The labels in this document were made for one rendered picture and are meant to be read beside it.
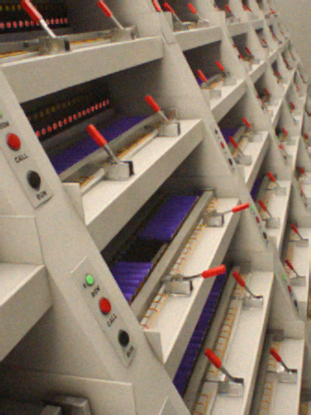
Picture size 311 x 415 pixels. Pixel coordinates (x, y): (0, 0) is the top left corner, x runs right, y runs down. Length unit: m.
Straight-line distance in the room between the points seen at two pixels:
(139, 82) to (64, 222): 0.65
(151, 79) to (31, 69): 0.55
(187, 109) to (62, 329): 0.70
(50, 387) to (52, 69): 0.39
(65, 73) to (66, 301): 0.32
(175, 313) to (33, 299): 0.30
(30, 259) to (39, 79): 0.24
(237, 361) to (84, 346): 0.45
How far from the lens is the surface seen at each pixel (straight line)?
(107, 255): 0.88
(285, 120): 2.54
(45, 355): 0.57
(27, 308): 0.48
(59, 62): 0.70
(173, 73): 1.13
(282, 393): 1.16
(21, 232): 0.50
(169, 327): 0.71
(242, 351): 0.97
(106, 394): 0.56
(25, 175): 0.52
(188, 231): 0.94
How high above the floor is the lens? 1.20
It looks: 11 degrees down
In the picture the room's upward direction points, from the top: 27 degrees counter-clockwise
